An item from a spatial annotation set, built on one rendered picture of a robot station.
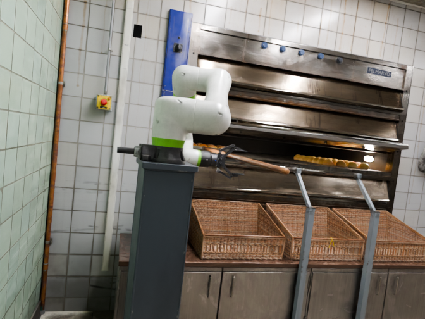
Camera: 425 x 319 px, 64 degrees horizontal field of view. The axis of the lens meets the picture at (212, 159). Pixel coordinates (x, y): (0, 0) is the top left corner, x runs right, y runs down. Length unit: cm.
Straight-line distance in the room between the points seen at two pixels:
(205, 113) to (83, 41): 142
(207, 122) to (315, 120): 170
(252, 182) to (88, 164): 120
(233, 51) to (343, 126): 109
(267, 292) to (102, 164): 137
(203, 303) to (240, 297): 23
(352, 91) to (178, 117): 203
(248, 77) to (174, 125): 143
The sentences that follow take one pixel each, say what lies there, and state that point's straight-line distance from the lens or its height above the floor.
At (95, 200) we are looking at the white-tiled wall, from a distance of 248.
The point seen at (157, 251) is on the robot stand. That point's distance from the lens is 130.
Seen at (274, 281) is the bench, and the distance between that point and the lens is 229.
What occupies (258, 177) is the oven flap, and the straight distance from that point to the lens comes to 266.
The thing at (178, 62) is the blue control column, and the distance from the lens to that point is 246.
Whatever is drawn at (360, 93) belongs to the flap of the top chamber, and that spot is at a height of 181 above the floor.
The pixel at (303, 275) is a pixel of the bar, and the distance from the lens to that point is 229.
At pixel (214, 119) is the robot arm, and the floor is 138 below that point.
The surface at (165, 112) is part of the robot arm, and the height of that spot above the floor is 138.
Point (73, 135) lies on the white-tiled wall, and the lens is 244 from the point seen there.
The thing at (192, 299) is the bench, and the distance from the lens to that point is 216.
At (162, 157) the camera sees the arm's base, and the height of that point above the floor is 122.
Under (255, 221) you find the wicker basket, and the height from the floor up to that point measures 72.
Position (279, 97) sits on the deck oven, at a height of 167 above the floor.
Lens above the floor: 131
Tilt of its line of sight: 4 degrees down
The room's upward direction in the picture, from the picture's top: 6 degrees clockwise
